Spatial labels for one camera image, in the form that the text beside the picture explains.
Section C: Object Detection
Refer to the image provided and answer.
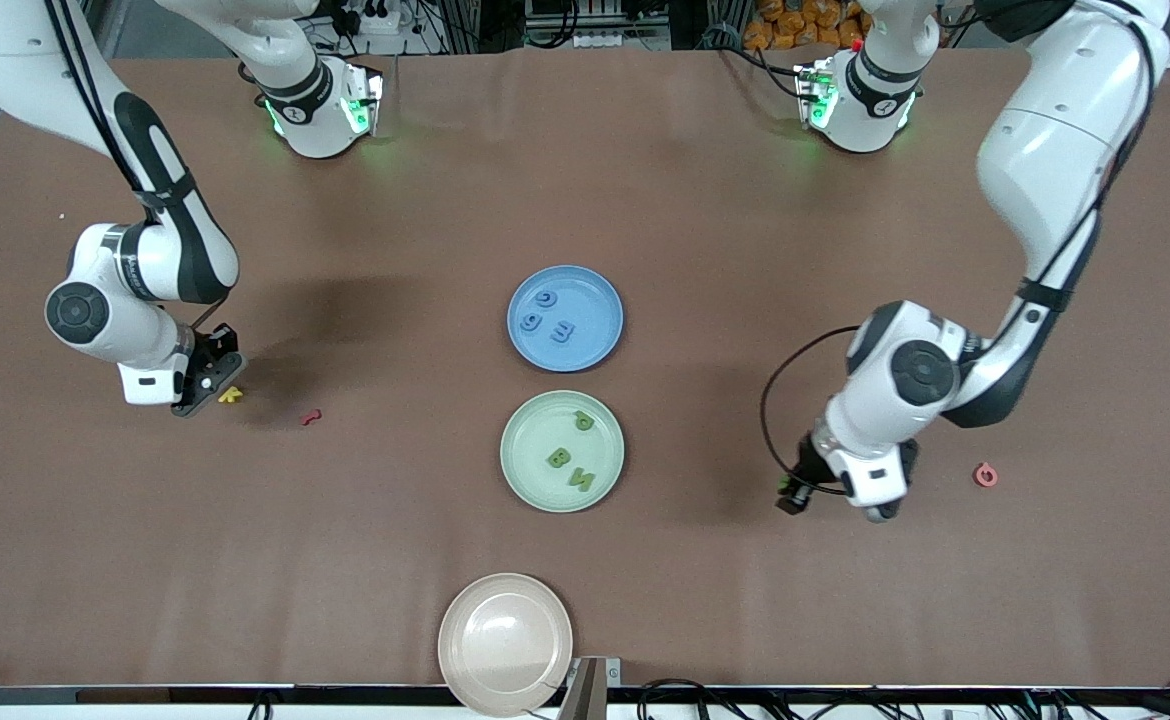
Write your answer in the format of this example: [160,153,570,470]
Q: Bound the black cable loop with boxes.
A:
[637,678,746,720]

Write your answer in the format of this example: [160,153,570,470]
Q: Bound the black base cable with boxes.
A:
[715,40,806,81]

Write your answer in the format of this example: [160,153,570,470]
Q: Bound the blue round plate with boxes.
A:
[507,264,625,374]

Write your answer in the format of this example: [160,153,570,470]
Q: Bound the beige round plate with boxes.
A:
[437,572,574,719]

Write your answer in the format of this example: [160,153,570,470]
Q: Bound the white power strip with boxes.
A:
[340,0,408,36]

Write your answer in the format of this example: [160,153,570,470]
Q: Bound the black table edge rail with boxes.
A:
[0,684,1170,709]

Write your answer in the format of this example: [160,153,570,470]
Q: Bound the grey metal mount bracket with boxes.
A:
[557,655,623,720]

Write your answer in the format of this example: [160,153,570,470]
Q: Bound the pile of orange objects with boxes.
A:
[743,0,871,51]

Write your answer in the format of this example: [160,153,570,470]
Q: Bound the pale green round plate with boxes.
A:
[500,389,626,514]

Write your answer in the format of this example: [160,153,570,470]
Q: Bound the brown table cover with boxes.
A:
[0,45,1170,691]

